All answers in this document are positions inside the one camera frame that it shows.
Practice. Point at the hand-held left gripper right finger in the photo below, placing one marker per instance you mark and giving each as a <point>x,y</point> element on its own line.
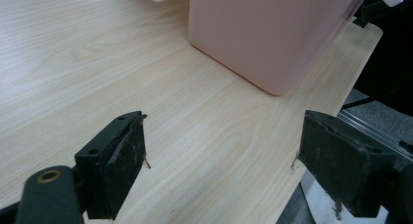
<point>337,162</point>

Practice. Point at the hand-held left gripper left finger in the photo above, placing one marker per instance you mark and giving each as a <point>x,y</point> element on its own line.
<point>112,162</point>

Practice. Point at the white table leg plate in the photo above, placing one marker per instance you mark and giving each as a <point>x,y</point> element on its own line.
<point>321,204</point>

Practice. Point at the black metal stand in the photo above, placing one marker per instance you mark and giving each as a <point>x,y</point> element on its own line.
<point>386,55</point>

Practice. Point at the pink plastic bin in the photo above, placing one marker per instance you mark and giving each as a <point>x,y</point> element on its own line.
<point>259,35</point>

